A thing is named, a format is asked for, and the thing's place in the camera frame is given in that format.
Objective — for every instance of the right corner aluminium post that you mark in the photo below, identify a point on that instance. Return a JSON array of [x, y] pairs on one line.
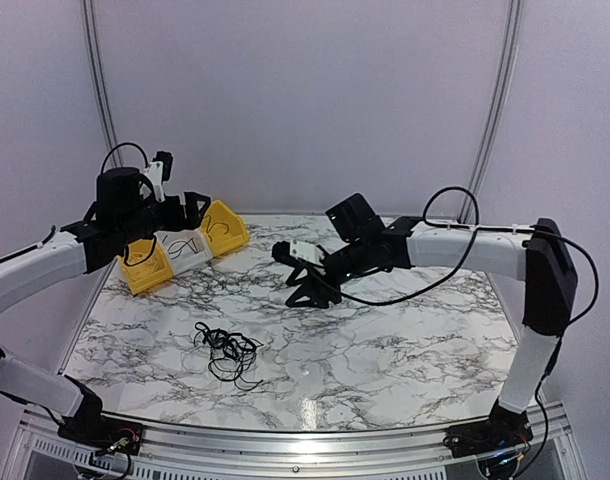
[[500, 92]]

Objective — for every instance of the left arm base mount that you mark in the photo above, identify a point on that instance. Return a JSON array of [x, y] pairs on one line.
[[100, 431]]

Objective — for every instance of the yellow bin near left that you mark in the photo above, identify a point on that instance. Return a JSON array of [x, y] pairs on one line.
[[145, 267]]

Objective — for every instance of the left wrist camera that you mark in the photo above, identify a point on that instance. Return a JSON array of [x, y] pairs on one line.
[[157, 173]]

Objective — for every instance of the white bin middle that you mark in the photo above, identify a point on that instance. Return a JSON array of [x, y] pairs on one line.
[[185, 250]]

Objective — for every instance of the aluminium front rail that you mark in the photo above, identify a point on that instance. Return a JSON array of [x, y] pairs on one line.
[[169, 451]]

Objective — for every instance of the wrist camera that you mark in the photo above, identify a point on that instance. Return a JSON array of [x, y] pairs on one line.
[[295, 252], [157, 173]]

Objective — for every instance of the yellow bin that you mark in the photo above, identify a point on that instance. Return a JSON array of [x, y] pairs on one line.
[[145, 267], [224, 230]]

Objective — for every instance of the left corner aluminium post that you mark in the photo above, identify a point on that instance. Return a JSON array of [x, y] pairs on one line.
[[91, 36]]

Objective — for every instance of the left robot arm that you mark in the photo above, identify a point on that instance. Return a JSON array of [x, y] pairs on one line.
[[130, 205]]

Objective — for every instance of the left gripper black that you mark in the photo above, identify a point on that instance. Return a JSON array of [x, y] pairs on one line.
[[192, 219]]

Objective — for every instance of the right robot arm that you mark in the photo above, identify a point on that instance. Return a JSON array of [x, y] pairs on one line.
[[535, 255]]

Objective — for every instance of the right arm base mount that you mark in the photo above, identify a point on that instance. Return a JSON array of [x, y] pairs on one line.
[[501, 430]]

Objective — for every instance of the corner aluminium post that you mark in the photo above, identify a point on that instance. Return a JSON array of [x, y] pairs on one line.
[[91, 36], [500, 92]]

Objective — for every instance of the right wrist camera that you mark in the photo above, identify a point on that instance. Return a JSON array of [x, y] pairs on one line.
[[295, 252]]

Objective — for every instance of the yellow bin far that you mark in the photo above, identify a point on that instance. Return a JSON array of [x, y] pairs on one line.
[[224, 230]]

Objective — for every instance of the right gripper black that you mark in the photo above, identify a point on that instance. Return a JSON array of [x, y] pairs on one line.
[[314, 287]]

